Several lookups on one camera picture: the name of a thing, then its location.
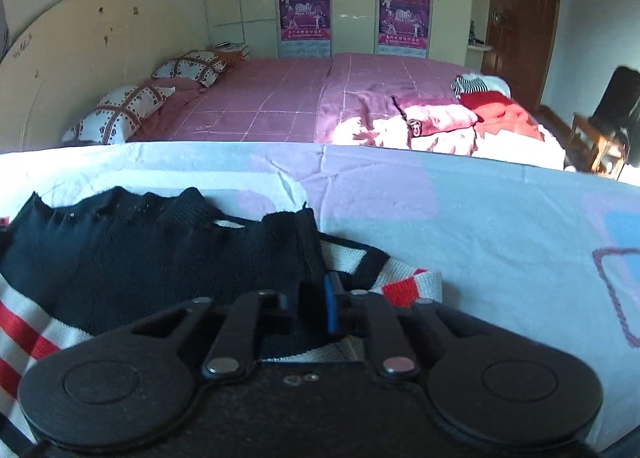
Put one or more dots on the patterned pillow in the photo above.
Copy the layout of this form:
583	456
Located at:
192	67
117	113

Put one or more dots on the stack of books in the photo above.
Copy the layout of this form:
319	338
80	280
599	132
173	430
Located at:
231	48

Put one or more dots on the striped knit sweater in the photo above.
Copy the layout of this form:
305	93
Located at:
125	258

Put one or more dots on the black chair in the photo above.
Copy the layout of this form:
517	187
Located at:
612	108

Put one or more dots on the cream wardrobe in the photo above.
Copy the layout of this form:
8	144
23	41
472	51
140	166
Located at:
355	3

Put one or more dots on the printed light blue blanket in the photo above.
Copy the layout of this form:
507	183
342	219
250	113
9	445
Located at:
475	238

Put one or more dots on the red folded cloth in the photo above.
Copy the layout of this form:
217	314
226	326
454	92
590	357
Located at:
500	111

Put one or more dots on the pink folded cloth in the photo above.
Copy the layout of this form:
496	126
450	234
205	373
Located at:
440	118

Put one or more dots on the brown wooden door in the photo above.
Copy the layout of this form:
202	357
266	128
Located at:
522	18

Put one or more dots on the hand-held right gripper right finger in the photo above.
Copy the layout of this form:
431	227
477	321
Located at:
331	303

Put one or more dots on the cream round headboard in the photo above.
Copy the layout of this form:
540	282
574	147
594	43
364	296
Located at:
90	63

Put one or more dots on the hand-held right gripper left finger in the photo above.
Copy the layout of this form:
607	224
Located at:
280	310

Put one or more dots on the purple wall poster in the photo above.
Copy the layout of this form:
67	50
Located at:
305	18
404	21

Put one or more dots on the pink checked bed sheet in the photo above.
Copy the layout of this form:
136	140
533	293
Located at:
280	98

